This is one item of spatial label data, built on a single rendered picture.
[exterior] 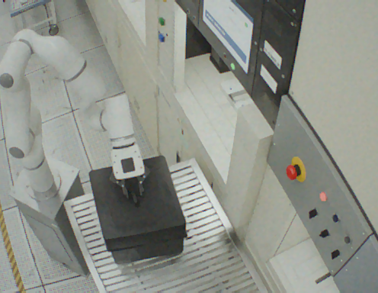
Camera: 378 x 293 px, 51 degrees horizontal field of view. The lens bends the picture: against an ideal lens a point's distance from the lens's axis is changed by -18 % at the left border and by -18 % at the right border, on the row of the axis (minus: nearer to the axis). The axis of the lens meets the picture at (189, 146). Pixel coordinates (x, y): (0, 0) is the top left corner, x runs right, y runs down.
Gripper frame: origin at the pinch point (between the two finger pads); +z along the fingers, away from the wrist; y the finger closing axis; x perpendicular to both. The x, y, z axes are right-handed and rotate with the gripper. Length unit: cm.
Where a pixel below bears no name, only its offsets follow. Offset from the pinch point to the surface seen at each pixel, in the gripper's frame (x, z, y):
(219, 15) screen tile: -24, -51, 33
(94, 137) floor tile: 150, -3, -10
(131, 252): 2.9, 23.5, -6.2
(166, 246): 3.3, 23.8, 7.0
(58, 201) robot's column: 32.9, 6.1, -32.1
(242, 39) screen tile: -34, -42, 35
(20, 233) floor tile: 107, 40, -76
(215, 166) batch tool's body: 21.6, 2.9, 33.6
